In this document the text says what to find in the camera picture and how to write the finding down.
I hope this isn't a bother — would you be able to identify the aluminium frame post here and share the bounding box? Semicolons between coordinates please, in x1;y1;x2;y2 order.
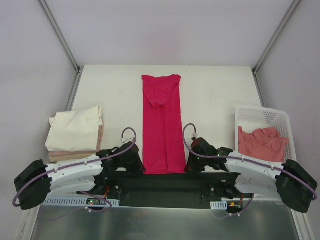
37;0;81;74
252;0;303;76

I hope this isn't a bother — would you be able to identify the salmon pink t-shirt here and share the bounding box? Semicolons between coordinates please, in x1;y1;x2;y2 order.
238;126;290;163

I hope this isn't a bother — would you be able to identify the right aluminium frame post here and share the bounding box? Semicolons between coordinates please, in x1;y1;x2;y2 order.
252;0;303;76

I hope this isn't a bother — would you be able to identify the left aluminium frame post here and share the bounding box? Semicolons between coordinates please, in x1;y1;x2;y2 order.
37;0;81;74

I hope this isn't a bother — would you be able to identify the magenta t-shirt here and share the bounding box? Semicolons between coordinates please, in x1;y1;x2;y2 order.
141;74;186;175

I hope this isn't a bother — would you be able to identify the white plastic basket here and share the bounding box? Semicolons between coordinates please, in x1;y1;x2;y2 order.
235;106;297;161

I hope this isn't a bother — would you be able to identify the left white cable duct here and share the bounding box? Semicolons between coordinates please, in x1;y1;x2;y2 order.
42;196;110;208

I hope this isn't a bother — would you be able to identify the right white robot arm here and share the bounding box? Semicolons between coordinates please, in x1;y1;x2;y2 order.
185;137;318;213

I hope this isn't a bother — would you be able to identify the white cable duct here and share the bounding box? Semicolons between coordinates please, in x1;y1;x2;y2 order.
42;196;110;208
210;200;228;211

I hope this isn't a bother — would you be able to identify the right white cable duct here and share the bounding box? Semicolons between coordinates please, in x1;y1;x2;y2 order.
210;200;228;211

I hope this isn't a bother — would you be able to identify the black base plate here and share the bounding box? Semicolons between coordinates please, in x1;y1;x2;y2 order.
88;171;252;209

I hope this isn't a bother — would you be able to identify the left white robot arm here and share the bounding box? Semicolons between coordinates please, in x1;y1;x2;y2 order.
12;141;146;210

